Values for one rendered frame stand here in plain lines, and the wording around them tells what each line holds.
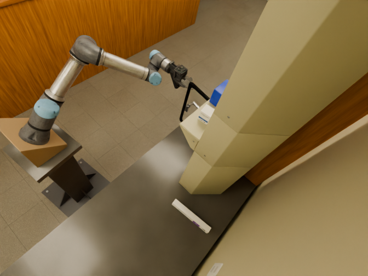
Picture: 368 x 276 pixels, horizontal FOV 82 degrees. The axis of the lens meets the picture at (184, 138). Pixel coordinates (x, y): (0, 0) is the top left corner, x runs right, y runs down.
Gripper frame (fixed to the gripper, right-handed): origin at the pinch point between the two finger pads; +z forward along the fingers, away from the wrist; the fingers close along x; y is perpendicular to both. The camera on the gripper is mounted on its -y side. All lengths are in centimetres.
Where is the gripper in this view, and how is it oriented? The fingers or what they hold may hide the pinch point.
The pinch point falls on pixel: (192, 88)
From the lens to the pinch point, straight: 135.6
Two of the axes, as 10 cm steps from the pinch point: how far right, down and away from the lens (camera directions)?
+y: 1.7, -4.9, -8.5
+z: 7.3, 6.4, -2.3
